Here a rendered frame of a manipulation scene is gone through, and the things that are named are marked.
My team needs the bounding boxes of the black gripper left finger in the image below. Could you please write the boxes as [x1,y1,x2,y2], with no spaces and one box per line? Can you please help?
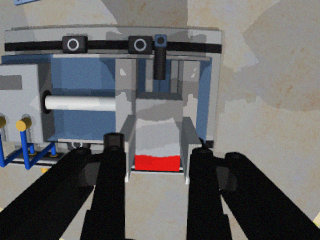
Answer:
[0,115,136,240]

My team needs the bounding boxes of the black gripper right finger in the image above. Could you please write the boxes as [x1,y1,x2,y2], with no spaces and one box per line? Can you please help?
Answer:
[180,117,320,240]

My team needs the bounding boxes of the grey block with red end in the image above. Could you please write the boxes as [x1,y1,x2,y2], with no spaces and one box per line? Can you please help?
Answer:
[135,92,184,171]

